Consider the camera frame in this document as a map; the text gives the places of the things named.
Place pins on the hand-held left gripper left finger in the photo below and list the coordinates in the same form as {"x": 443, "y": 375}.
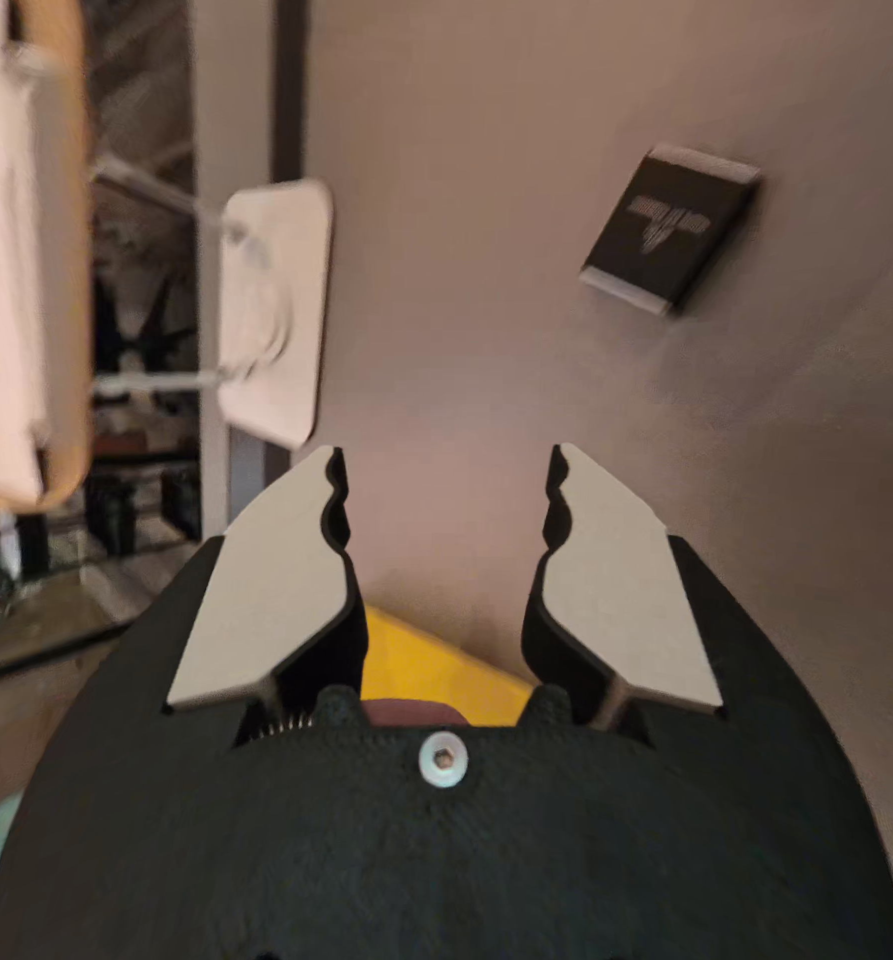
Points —
{"x": 266, "y": 592}

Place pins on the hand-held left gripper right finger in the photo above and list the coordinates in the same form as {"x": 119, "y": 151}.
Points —
{"x": 619, "y": 592}

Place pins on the yellow plastic bin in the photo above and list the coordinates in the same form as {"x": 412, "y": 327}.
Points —
{"x": 431, "y": 667}

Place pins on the black ethernet splitter box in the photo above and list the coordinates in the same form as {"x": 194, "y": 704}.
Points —
{"x": 664, "y": 225}

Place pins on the printed instruction board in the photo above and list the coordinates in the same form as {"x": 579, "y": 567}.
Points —
{"x": 11, "y": 262}

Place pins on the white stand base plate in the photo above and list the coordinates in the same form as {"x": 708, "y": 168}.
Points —
{"x": 296, "y": 262}

